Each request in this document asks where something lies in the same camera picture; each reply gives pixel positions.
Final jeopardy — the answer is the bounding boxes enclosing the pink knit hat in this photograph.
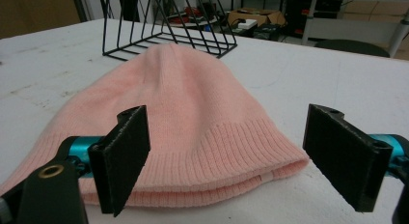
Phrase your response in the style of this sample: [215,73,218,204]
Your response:
[0,42,311,209]

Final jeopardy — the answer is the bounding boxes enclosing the white-legged background table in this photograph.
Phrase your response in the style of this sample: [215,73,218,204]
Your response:
[297,0,409,59]

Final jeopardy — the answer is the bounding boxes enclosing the small white box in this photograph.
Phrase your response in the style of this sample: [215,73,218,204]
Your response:
[236,18,259,30]

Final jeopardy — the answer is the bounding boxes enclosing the brown board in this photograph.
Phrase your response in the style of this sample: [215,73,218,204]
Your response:
[0,0,81,40]

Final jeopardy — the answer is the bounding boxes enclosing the black round stool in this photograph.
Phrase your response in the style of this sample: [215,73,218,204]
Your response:
[314,39,391,59]

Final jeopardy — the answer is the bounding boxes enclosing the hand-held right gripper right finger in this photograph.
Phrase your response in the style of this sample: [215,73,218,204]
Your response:
[302,103,403,213]

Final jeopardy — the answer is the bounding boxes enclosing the open cardboard box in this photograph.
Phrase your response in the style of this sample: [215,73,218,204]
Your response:
[227,8,287,28]

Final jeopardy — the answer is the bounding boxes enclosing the black wire rack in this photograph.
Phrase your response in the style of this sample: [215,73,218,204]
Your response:
[97,0,238,62]

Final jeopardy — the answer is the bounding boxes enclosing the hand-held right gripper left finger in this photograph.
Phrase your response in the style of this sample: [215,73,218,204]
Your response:
[68,104,151,218]

